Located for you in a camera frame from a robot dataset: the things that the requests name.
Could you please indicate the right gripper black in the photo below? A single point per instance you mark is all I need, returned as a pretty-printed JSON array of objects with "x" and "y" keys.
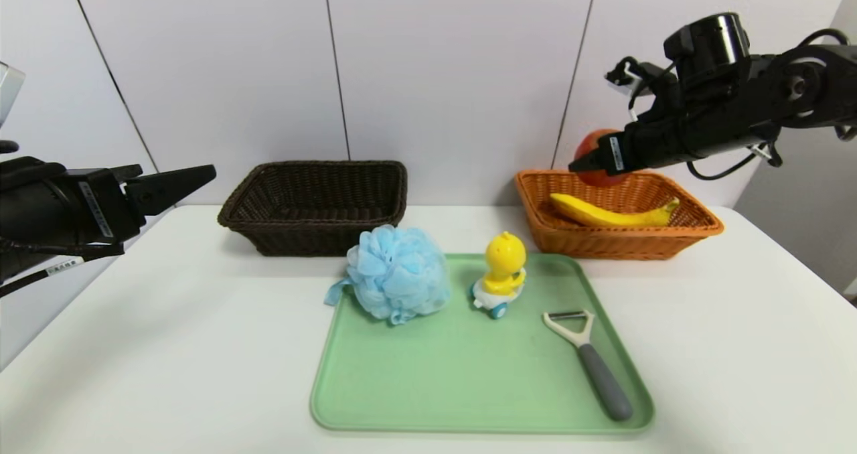
[{"x": 616, "y": 154}]

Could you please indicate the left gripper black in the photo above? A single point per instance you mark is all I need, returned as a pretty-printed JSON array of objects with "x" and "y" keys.
[{"x": 100, "y": 207}]

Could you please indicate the red apple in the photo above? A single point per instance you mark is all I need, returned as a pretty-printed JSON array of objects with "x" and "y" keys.
[{"x": 592, "y": 142}]

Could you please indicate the yellow banana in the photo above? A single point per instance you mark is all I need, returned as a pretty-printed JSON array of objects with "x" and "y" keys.
[{"x": 596, "y": 214}]

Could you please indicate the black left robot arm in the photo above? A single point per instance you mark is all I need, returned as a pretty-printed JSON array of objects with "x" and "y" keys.
[{"x": 33, "y": 206}]

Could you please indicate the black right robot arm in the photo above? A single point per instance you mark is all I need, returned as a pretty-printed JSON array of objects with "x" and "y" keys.
[{"x": 736, "y": 106}]

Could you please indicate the orange wicker basket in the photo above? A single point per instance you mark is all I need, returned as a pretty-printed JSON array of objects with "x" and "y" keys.
[{"x": 602, "y": 245}]

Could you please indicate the dark brown wicker basket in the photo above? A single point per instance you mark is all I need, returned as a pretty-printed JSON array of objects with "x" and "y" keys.
[{"x": 268, "y": 240}]

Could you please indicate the yellow duck toy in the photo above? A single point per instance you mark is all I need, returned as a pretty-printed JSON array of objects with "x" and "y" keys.
[{"x": 504, "y": 256}]

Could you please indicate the blue mesh bath sponge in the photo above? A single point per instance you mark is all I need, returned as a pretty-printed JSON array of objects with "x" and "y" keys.
[{"x": 398, "y": 273}]

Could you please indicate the green plastic tray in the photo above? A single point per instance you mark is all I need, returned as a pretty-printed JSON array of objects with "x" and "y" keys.
[{"x": 469, "y": 373}]

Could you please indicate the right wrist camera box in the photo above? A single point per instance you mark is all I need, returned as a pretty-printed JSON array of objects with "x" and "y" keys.
[{"x": 626, "y": 76}]

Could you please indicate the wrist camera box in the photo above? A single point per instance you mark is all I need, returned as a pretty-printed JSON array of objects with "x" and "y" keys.
[
  {"x": 8, "y": 92},
  {"x": 626, "y": 76}
]

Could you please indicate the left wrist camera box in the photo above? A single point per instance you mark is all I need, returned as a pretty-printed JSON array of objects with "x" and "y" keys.
[{"x": 8, "y": 92}]

